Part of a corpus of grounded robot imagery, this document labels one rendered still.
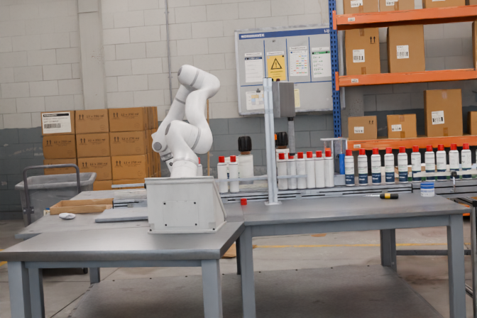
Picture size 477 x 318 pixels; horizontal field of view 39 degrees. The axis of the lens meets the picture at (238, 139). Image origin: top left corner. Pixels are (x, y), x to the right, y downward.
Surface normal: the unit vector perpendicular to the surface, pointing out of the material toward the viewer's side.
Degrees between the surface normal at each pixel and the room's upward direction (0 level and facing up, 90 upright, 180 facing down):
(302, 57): 89
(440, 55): 90
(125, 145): 90
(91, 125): 91
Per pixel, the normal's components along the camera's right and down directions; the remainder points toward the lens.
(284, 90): 0.83, -0.01
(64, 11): -0.17, 0.06
